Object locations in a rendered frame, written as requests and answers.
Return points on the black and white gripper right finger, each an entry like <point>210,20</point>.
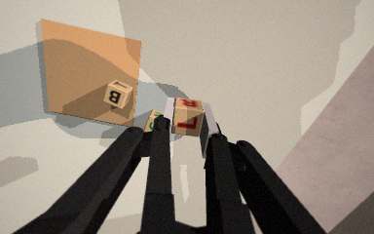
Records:
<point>274,207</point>

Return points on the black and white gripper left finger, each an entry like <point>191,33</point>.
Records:
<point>84,206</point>

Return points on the tan square mat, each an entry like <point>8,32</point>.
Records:
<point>80,63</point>

